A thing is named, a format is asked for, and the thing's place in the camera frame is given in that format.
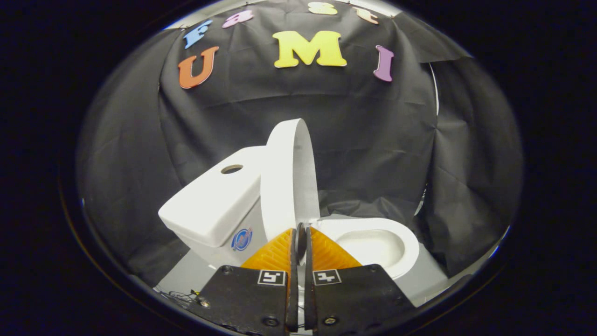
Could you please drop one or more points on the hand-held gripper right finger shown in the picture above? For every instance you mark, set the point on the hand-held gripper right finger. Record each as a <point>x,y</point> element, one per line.
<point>354,298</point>

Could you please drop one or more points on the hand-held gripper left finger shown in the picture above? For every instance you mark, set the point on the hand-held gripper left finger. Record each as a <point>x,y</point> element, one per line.
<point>247,298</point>

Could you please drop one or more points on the white toilet tank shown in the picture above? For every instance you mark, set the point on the white toilet tank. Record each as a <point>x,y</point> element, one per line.
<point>219,254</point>

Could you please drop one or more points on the white toilet seat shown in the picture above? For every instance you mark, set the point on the white toilet seat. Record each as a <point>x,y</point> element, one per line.
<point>406,242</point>

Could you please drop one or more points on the white tank cover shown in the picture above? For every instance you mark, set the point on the white tank cover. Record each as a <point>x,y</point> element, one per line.
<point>210,200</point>

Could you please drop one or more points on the black backdrop cloth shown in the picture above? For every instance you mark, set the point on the black backdrop cloth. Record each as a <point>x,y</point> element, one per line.
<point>364,140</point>

